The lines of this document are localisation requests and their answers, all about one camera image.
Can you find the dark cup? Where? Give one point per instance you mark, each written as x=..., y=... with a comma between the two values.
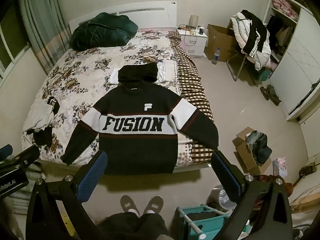
x=201, y=30

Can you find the pink blanket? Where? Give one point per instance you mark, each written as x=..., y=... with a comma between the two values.
x=285, y=6

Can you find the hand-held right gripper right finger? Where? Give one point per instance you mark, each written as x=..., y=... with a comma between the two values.
x=226, y=177

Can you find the dark green duvet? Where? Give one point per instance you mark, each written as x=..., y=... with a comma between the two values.
x=102, y=31

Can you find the white nightstand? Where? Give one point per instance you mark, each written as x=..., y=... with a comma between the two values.
x=193, y=43

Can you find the grey and black garment pile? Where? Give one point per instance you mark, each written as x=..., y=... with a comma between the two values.
x=40, y=117

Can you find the brown checkered blanket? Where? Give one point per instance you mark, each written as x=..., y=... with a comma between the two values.
x=190, y=80

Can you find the beige table lamp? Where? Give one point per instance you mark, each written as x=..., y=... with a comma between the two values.
x=193, y=21

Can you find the teal plastic bin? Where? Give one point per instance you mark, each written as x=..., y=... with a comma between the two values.
x=264, y=75

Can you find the person's legs in black pants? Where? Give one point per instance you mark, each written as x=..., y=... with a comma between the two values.
x=132, y=226

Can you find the hanging dark clothes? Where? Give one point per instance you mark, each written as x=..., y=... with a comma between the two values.
x=277, y=31

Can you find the black and white knit sweater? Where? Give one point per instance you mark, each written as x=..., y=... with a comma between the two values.
x=135, y=145

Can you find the small open cardboard box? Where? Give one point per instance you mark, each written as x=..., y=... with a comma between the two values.
x=246, y=155

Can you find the blue jeans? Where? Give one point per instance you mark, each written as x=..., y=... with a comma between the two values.
x=260, y=146

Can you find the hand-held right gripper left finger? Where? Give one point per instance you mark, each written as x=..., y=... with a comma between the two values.
x=92, y=177

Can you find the white wardrobe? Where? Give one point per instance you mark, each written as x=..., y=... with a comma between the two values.
x=297, y=62

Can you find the window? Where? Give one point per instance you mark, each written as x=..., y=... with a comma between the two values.
x=10, y=47

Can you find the folded white garment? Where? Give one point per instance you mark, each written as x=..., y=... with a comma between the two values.
x=165, y=73

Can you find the metal folding chair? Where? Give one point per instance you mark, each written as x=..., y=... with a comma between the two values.
x=237, y=66

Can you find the teal storage rack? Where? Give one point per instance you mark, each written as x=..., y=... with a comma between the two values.
x=207, y=221

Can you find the large cardboard box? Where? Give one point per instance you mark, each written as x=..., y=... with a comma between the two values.
x=221, y=42

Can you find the striped curtain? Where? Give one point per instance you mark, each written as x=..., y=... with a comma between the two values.
x=42, y=22

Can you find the red patterned cloth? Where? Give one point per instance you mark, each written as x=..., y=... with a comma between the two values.
x=287, y=186

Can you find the grey slipper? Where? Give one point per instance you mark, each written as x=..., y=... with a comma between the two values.
x=153, y=204
x=129, y=204

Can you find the silver metal bucket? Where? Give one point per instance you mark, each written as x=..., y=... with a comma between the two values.
x=222, y=197

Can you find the bed with floral sheet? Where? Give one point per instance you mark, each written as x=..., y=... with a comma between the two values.
x=82, y=80

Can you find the black jacket with white stripes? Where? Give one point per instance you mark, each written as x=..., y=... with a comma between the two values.
x=257, y=33

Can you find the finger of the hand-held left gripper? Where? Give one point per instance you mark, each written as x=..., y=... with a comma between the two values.
x=26, y=156
x=6, y=151

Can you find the plastic water bottle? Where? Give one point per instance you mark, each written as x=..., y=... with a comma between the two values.
x=216, y=57

